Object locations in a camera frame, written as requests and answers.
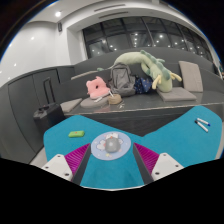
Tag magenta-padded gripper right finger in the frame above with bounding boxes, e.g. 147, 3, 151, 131
132, 143, 184, 185

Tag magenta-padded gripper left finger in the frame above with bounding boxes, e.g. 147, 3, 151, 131
40, 143, 92, 185

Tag grey computer mouse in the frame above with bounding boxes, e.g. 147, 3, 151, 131
104, 137, 121, 154

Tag round light blue mouse pad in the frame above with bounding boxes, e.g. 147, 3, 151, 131
90, 131, 132, 161

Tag teal felt table cover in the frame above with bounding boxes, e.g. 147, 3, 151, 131
43, 105, 224, 189

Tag small green eraser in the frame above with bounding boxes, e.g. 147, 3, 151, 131
68, 130, 86, 138

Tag black suitcase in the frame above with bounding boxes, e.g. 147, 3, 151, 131
32, 77, 67, 136

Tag white marker with black cap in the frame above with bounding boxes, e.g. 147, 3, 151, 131
194, 120, 210, 133

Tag white marker with blue cap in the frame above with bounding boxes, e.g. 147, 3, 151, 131
196, 117, 212, 127

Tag flat grey seat cushion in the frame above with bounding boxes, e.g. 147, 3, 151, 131
156, 86, 198, 103
79, 95, 111, 109
59, 97, 84, 114

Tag dark blue dotted bag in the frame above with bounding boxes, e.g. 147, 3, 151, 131
134, 76, 154, 95

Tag small tan pouch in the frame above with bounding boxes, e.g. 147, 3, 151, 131
107, 93, 123, 106

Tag green plush dragon toy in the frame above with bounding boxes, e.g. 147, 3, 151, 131
97, 49, 183, 93

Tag pink plush cushion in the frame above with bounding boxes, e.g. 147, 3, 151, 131
85, 75, 111, 100

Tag upright grey seat cushion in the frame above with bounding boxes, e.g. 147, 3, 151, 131
178, 60, 204, 93

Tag grey backpack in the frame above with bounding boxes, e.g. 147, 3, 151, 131
108, 62, 137, 98

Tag ceiling lights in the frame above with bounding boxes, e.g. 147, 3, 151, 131
8, 10, 63, 68

